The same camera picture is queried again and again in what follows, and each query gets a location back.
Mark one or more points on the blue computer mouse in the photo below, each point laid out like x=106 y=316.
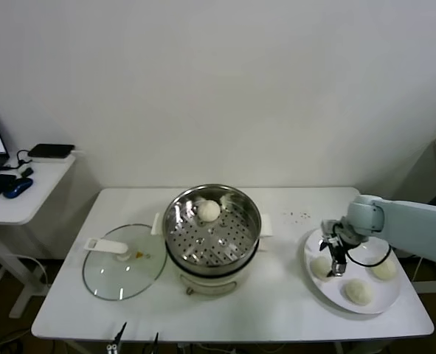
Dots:
x=18 y=186

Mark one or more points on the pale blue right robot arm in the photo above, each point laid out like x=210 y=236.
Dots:
x=405 y=217

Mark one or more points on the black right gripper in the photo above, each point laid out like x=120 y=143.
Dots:
x=341 y=237

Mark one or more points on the dark crumbs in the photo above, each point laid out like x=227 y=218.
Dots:
x=297 y=215

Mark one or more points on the small black adapter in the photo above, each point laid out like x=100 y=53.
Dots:
x=26 y=172

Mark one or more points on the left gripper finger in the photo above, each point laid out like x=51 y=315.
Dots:
x=156 y=341
x=121 y=332

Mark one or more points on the white steamed baozi bun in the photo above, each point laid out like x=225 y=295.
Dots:
x=358 y=292
x=385 y=270
x=319 y=267
x=208 y=211

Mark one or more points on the stainless steel steamer basket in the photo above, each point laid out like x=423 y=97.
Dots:
x=245 y=214

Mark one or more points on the white stand foot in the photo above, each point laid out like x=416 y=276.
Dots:
x=433 y=287

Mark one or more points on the flat black box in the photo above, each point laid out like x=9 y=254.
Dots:
x=51 y=150

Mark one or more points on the white side desk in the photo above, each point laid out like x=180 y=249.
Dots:
x=44 y=184

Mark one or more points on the large white plate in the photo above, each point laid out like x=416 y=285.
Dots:
x=372 y=304

